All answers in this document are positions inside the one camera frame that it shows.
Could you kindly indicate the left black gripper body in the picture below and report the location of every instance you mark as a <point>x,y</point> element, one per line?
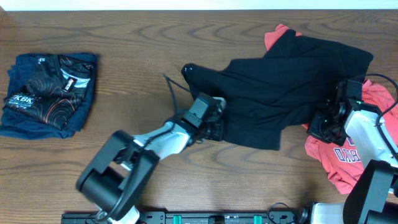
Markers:
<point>216,125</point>

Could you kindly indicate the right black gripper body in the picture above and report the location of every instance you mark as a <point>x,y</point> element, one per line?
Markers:
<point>324,128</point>

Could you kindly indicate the black polo shirt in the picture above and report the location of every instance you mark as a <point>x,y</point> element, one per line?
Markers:
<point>295,78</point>

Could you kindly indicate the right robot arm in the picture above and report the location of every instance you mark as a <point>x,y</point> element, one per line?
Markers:
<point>356,142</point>

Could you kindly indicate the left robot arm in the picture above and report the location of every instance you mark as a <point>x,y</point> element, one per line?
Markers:
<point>116,177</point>

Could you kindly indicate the red t-shirt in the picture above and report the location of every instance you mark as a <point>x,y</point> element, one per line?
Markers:
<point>343,163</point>

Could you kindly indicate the folded black patterned jersey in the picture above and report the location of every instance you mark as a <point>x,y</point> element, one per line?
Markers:
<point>49,93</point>

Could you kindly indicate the folded navy shirt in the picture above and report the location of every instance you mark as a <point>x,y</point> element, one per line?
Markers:
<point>18,124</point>

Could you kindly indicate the black mounting rail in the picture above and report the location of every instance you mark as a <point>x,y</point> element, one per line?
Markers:
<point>160,217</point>

